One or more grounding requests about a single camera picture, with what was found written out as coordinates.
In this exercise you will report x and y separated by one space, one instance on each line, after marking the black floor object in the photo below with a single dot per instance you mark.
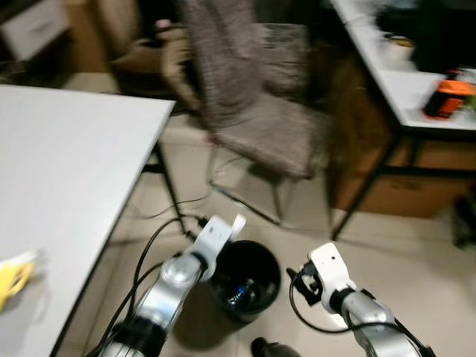
466 219

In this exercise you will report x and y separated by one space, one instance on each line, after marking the white cup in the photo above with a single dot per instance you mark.
399 50

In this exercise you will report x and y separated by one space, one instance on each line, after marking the yellow peel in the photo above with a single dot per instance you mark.
16 279

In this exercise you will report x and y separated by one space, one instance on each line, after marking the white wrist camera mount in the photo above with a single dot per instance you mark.
331 268
213 239

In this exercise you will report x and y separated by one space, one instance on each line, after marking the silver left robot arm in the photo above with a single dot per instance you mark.
167 290

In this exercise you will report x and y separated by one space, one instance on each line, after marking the black bag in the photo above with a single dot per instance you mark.
439 37

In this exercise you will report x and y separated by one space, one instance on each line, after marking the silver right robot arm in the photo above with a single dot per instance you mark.
372 320

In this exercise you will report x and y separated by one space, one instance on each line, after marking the green translucent item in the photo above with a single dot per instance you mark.
471 93

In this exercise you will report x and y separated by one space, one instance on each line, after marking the orange and black tool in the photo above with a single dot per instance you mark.
450 93

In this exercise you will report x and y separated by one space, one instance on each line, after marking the white desk with black frame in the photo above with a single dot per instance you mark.
405 85

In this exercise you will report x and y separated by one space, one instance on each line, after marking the brown soft bag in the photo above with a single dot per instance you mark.
149 59

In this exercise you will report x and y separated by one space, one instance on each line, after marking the black robot foot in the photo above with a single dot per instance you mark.
271 348

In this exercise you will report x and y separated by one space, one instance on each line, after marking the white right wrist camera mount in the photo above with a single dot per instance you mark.
331 268

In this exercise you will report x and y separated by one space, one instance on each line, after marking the white table with black legs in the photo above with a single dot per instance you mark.
67 186

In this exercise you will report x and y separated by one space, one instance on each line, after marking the brown fabric chair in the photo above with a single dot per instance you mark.
260 126

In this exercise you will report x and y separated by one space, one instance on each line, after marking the black round rubbish bin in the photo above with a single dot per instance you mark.
256 256

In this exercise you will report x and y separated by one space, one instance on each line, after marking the patterned grey chair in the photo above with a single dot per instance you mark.
286 59

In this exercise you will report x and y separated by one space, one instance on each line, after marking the large brown cardboard box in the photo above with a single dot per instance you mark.
416 193

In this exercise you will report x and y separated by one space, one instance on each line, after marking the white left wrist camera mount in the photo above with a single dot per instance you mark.
213 239

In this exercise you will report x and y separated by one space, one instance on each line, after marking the white drawer box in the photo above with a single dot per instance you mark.
33 30

